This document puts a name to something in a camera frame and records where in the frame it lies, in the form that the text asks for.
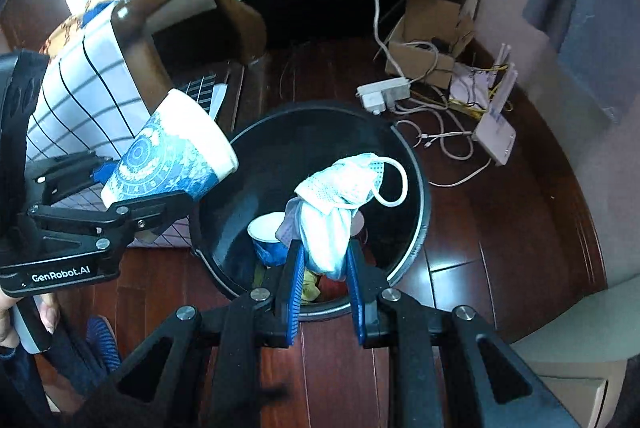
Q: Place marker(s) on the black trash bin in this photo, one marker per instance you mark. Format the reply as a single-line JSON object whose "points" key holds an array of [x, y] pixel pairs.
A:
{"points": [[250, 168]]}

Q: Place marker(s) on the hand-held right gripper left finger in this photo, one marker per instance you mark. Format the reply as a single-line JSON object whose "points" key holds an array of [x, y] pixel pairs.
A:
{"points": [[295, 293]]}

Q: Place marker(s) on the white router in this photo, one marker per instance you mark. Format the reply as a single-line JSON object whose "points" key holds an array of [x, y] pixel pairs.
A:
{"points": [[495, 136]]}

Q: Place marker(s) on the person's dark trousers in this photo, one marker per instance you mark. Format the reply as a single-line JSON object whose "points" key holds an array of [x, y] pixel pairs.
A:
{"points": [[45, 388]]}

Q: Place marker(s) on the blue white face mask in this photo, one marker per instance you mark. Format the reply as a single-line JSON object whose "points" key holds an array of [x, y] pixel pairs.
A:
{"points": [[325, 218]]}

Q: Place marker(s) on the dark wooden chair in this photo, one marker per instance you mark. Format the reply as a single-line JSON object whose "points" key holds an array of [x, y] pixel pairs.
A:
{"points": [[145, 58]]}

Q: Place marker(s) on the cardboard box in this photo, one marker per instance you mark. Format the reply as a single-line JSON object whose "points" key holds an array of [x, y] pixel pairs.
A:
{"points": [[425, 38]]}

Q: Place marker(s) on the white power strip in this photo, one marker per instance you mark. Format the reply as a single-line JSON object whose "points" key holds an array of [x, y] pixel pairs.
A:
{"points": [[382, 92]]}

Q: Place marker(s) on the person's left hand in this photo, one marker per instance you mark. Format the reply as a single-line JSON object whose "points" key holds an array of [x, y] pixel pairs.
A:
{"points": [[4, 328]]}

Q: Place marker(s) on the white checked tablecloth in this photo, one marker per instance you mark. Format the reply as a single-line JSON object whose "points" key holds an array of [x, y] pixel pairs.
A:
{"points": [[80, 108]]}

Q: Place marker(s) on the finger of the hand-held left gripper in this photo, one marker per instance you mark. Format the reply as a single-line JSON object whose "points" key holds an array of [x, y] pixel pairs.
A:
{"points": [[125, 215], [60, 169]]}

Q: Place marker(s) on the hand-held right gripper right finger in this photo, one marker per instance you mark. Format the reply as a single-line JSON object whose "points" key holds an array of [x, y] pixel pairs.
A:
{"points": [[357, 298]]}

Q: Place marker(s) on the grey curtain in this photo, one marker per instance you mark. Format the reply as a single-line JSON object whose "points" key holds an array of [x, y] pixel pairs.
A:
{"points": [[590, 18]]}

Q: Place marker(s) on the white blue patterned paper cup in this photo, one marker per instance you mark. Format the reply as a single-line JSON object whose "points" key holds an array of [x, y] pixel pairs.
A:
{"points": [[170, 148]]}

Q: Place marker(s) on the beige stool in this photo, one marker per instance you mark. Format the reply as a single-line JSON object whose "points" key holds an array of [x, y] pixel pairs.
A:
{"points": [[575, 368]]}

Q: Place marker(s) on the yellow cloth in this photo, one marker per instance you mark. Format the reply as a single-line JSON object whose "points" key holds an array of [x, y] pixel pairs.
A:
{"points": [[310, 289]]}

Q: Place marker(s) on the blue slipper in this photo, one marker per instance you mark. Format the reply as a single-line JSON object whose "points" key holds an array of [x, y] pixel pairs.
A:
{"points": [[102, 343]]}

